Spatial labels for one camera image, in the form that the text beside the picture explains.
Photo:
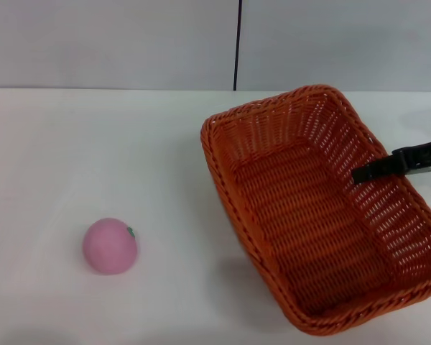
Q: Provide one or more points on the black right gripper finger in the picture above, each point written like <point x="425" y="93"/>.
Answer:
<point x="413" y="160"/>

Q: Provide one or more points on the orange woven wicker basket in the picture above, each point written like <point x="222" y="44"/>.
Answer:
<point x="291" y="215"/>

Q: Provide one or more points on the pink peach toy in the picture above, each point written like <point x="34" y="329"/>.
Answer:
<point x="107" y="248"/>

